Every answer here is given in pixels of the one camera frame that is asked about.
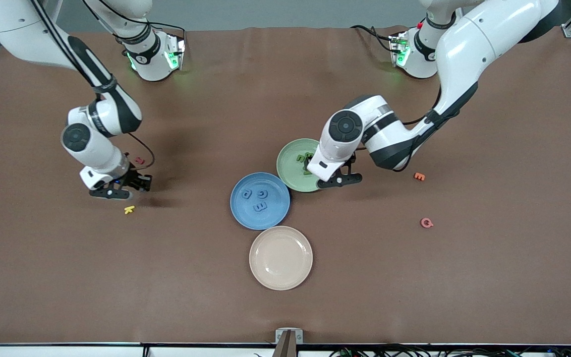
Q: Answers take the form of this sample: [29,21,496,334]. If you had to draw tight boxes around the green plate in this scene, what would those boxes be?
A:
[276,138,336,193]

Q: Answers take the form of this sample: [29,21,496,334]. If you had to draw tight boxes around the blue plate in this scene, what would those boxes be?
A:
[230,172,291,231]

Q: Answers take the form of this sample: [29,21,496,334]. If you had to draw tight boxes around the beige plate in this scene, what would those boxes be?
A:
[249,226,314,291]

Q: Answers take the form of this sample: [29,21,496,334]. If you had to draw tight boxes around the brown table mat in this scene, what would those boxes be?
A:
[0,26,571,345]

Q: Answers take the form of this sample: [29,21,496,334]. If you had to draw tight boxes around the black left arm base cable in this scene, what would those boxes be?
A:
[350,24,396,53]

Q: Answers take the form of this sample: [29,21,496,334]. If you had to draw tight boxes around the black arm base cable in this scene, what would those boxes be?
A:
[147,19,187,32]
[350,24,396,53]

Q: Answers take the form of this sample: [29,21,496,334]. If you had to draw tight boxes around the black right arm base cable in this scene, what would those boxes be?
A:
[147,19,187,32]

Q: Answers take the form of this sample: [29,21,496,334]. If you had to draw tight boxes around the white table front rail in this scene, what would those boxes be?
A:
[0,343,571,357]

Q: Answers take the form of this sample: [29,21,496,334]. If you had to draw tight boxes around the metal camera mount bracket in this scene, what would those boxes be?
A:
[275,328,304,357]

